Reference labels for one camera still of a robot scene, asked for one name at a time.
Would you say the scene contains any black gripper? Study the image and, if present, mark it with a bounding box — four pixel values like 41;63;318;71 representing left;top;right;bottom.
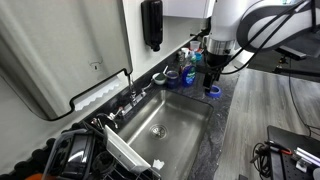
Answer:
203;49;233;95

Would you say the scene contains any dark blue cup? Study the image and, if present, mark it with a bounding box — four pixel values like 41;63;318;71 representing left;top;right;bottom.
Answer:
165;70;180;90

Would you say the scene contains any clear plastic cup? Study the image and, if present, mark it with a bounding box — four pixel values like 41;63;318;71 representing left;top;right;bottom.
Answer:
189;40;202;52

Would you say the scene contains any stainless steel sink basin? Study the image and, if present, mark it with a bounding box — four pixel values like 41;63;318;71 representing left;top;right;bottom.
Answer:
117;89;214;180

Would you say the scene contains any sink drain strainer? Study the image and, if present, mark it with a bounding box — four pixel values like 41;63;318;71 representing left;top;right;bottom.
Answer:
148;123;169;140

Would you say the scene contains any chrome sink faucet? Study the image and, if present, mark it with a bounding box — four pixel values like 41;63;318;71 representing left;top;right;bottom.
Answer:
108;72;154;122

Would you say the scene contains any blue tape roll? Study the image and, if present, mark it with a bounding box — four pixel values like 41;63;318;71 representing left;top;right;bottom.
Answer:
204;85;223;99

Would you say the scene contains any dark small bottle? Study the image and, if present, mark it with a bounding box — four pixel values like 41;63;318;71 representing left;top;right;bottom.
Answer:
176;49;186;65

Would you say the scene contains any white mug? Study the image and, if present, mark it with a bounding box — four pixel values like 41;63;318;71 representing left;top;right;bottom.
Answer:
180;47;191;58

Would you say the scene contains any white bowl with green sponge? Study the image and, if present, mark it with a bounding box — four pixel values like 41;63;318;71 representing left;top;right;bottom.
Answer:
152;72;168;86

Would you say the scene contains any white paper scrap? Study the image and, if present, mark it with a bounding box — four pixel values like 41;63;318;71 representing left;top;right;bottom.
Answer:
151;158;166;171

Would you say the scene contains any black tripod stand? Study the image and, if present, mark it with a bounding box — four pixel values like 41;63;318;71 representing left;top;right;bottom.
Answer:
271;44;320;78

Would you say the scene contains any red and black tool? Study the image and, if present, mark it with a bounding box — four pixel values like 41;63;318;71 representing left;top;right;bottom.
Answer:
264;140;294;156

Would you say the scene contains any chrome side sprayer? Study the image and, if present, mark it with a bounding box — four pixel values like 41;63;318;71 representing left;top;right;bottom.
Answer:
91;112;120;131

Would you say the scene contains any white rectangular board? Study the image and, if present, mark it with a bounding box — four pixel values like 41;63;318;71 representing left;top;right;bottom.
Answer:
103;124;153;174

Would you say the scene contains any white paper towel sheet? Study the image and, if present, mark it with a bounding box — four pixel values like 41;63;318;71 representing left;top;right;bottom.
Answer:
73;77;122;112

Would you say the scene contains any black work table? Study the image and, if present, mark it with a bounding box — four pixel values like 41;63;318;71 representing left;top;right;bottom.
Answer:
266;125;320;180

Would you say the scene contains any silver aluminium extrusion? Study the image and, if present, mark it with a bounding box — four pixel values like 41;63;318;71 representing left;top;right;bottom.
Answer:
293;146;320;169

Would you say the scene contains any black dish rack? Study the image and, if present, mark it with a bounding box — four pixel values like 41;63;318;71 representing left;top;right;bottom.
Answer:
83;121;163;180

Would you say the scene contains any clear bin with black appliance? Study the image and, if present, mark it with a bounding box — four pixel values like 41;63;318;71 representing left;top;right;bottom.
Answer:
42;129;98;180

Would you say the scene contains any steel paper towel dispenser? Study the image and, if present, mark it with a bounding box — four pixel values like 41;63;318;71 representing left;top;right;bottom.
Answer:
0;0;134;122

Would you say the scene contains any orange object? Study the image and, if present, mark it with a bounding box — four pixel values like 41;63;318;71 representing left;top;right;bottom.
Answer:
24;172;48;180

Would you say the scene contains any white wall cabinet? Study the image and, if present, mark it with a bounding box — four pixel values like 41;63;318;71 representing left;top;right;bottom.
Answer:
162;0;218;20

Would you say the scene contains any black wall soap dispenser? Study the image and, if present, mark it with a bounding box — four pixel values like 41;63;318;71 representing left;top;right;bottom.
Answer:
140;0;164;53

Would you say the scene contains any thin black hanging cable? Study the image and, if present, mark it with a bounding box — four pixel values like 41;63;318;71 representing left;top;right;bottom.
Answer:
287;68;320;138

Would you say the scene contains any black cable bundle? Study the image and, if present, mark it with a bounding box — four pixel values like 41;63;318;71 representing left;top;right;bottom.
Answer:
250;141;278;180

